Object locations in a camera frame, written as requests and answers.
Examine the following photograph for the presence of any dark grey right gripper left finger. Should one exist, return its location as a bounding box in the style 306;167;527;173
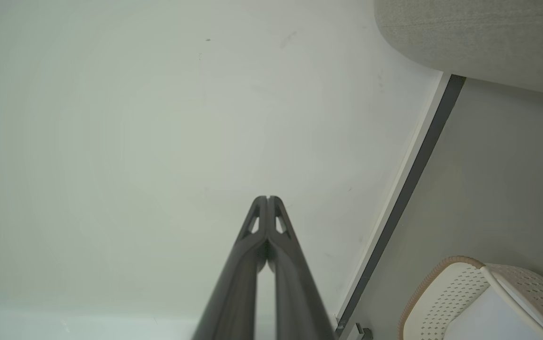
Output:
191;195;269;340

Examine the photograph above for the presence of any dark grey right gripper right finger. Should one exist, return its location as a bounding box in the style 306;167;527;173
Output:
267;195;337;340

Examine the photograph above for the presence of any white perforated laundry basket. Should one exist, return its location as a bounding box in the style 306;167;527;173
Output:
398;255;543;340

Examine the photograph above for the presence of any white and black baseboard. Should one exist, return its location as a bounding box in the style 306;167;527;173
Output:
334;72;467;337

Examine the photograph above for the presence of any grey fabric sofa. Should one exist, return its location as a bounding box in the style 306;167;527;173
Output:
373;0;543;100

